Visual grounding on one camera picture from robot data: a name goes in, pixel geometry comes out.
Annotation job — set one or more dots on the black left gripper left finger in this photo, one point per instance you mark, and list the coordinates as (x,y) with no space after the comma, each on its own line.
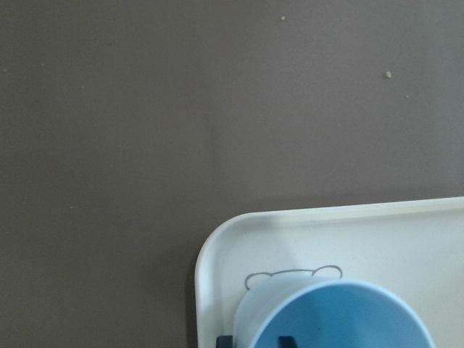
(224,341)

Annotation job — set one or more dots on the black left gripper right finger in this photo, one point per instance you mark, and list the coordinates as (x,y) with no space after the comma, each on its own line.
(286,342)

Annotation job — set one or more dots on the blue cup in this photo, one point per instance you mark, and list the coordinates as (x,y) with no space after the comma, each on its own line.
(323,312)

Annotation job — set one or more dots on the cream rabbit tray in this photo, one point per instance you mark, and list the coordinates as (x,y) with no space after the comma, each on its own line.
(414,249)

